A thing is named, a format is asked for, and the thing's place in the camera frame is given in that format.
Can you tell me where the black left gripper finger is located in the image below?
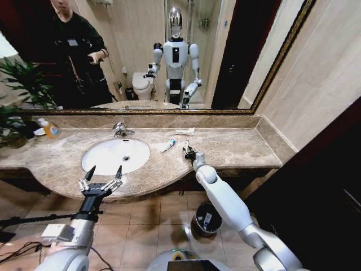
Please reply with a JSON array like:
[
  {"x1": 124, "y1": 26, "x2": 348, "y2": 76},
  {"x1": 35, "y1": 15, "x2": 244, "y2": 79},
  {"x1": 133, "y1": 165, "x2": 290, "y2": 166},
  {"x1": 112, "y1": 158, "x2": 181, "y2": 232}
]
[
  {"x1": 78, "y1": 165, "x2": 97, "y2": 193},
  {"x1": 104, "y1": 165, "x2": 124, "y2": 193}
]

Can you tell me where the white oval sink basin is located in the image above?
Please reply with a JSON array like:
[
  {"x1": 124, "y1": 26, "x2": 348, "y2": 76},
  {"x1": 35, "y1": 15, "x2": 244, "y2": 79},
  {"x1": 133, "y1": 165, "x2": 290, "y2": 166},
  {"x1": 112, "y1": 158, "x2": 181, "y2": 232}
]
[{"x1": 81, "y1": 137, "x2": 151, "y2": 176}]

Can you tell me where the round dark trash bin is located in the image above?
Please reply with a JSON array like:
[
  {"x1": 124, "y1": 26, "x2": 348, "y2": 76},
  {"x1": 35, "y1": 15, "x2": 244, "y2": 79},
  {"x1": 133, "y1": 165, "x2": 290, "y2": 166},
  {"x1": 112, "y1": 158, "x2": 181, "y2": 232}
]
[{"x1": 190, "y1": 202, "x2": 222, "y2": 241}]

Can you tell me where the white toothpaste tube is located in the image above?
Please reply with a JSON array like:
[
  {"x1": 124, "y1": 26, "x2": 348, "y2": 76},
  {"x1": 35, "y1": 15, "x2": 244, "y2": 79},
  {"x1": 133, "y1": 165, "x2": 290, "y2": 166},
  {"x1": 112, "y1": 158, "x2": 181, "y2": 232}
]
[{"x1": 160, "y1": 138, "x2": 178, "y2": 154}]

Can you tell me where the white wrapped packet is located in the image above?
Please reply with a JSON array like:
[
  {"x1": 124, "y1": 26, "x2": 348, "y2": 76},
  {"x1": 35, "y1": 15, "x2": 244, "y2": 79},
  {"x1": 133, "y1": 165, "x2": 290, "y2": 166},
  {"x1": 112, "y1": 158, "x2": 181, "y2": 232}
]
[{"x1": 174, "y1": 127, "x2": 196, "y2": 137}]

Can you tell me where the chrome faucet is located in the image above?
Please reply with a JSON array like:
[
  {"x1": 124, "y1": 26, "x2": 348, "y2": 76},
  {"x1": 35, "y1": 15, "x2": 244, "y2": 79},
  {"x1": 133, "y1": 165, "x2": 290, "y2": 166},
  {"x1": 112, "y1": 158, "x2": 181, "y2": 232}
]
[{"x1": 112, "y1": 121, "x2": 136, "y2": 138}]

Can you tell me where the orange soap pump bottle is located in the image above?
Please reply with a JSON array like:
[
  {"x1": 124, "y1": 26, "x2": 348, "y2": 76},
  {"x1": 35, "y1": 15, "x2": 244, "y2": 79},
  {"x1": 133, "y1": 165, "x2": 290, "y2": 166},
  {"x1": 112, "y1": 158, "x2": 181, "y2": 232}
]
[{"x1": 37, "y1": 117, "x2": 61, "y2": 139}]

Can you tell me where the green leafy plant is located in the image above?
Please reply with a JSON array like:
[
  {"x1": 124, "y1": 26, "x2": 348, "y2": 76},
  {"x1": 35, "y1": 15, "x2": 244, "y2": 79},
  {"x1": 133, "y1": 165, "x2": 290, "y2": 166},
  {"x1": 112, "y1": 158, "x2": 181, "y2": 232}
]
[{"x1": 0, "y1": 56, "x2": 57, "y2": 148}]

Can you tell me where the dark wooden door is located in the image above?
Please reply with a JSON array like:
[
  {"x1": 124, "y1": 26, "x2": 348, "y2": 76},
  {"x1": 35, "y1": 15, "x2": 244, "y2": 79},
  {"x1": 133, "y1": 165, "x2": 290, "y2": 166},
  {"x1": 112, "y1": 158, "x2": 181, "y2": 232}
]
[{"x1": 244, "y1": 95, "x2": 361, "y2": 271}]

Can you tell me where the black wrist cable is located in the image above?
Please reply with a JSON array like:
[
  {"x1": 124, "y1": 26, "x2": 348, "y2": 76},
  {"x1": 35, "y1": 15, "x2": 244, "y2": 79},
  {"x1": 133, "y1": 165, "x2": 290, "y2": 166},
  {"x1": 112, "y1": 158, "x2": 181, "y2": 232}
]
[{"x1": 0, "y1": 210, "x2": 104, "y2": 228}]

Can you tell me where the thin black floor cable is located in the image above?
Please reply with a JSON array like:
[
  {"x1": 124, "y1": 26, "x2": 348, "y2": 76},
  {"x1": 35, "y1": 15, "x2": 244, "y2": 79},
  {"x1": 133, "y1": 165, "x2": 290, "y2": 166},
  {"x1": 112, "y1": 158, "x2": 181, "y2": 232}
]
[{"x1": 0, "y1": 241, "x2": 114, "y2": 271}]

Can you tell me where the large framed wall mirror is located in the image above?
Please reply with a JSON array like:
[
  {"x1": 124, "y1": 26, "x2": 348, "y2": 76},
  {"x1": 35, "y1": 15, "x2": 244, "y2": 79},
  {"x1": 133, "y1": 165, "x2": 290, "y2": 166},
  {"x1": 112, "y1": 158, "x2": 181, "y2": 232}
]
[{"x1": 0, "y1": 0, "x2": 317, "y2": 115}]

